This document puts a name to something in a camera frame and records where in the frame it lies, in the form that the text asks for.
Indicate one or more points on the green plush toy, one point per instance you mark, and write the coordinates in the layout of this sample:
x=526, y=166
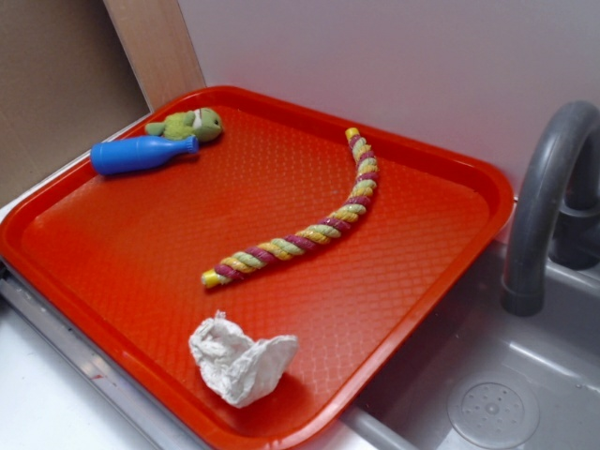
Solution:
x=204, y=124

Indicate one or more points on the crumpled white paper towel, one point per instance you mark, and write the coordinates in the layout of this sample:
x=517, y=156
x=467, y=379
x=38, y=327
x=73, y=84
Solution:
x=239, y=369

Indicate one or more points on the blue plastic bottle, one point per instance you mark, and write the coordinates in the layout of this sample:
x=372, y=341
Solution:
x=138, y=154

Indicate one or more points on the red plastic tray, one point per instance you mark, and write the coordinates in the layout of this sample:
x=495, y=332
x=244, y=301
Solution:
x=121, y=258

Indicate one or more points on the grey toy sink basin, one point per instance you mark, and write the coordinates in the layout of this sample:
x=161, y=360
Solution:
x=473, y=376

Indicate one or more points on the wooden board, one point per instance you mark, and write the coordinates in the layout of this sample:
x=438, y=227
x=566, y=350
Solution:
x=155, y=38

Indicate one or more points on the grey toy faucet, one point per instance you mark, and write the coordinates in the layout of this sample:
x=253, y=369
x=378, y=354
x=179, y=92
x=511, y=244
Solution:
x=557, y=213

